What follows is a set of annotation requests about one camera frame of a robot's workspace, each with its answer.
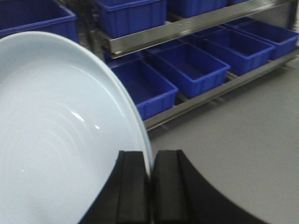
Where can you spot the steel flow rack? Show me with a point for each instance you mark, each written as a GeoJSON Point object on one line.
{"type": "Point", "coordinates": [160, 38]}

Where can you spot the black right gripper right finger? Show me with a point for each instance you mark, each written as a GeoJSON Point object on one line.
{"type": "Point", "coordinates": [183, 196]}

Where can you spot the light blue plate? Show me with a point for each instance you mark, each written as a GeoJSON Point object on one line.
{"type": "Point", "coordinates": [64, 118]}

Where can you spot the large blue crate top left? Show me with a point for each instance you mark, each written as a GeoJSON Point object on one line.
{"type": "Point", "coordinates": [37, 15]}

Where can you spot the blue rack bin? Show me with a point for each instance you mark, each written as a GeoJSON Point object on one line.
{"type": "Point", "coordinates": [119, 18]}
{"type": "Point", "coordinates": [192, 70]}
{"type": "Point", "coordinates": [150, 91]}
{"type": "Point", "coordinates": [242, 52]}
{"type": "Point", "coordinates": [282, 39]}

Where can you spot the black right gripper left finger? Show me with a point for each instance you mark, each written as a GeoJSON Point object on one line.
{"type": "Point", "coordinates": [125, 197]}

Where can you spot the blue upper rack bin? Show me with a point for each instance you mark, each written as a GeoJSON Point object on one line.
{"type": "Point", "coordinates": [119, 18]}

